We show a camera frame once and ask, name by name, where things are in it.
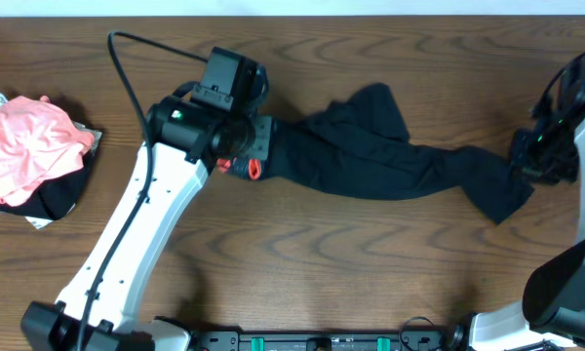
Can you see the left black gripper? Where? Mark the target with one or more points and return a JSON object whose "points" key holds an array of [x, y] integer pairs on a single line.
{"points": [[260, 145]]}

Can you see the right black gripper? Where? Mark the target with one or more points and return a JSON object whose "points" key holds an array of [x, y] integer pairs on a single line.
{"points": [[523, 169]]}

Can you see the black leggings red waistband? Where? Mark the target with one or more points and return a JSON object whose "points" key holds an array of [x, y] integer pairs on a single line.
{"points": [[361, 148]]}

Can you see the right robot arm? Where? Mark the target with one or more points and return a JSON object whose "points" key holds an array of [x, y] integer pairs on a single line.
{"points": [[550, 315]]}

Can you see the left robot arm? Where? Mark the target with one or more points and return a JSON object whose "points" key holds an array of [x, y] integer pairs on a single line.
{"points": [[187, 132]]}

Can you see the black folded garment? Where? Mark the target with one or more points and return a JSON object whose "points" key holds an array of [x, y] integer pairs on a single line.
{"points": [[55, 198]]}

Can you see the pink crumpled garment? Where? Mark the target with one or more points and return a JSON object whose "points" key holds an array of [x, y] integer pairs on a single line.
{"points": [[38, 142]]}

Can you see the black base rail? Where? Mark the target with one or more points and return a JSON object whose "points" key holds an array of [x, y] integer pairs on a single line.
{"points": [[420, 340]]}

